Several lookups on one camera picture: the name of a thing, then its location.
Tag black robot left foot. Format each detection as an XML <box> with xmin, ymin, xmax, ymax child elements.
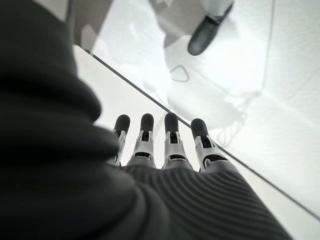
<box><xmin>187</xmin><ymin>1</ymin><xmax>236</xmax><ymax>57</ymax></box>

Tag dark left robot hand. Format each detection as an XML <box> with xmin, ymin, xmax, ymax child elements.
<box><xmin>0</xmin><ymin>0</ymin><xmax>293</xmax><ymax>240</ymax></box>

